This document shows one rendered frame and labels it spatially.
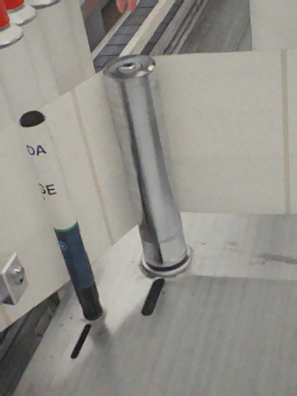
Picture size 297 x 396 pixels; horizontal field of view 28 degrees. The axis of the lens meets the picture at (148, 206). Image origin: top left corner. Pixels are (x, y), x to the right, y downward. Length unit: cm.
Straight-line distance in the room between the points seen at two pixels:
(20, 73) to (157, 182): 22
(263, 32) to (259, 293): 25
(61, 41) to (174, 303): 34
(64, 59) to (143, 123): 29
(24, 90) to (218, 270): 27
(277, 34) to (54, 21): 25
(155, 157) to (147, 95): 5
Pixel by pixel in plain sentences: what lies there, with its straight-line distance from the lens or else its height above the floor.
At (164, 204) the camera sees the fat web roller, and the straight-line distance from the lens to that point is 48.
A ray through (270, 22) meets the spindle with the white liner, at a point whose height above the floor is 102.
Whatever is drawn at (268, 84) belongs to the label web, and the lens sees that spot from 45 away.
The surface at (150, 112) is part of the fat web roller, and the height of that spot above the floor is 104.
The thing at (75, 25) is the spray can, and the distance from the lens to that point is 76.
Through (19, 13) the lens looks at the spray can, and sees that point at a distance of 66.
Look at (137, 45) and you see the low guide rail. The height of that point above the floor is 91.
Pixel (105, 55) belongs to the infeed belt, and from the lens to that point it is 95.
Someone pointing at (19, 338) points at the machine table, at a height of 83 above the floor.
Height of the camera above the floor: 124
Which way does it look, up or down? 37 degrees down
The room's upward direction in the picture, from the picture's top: 12 degrees counter-clockwise
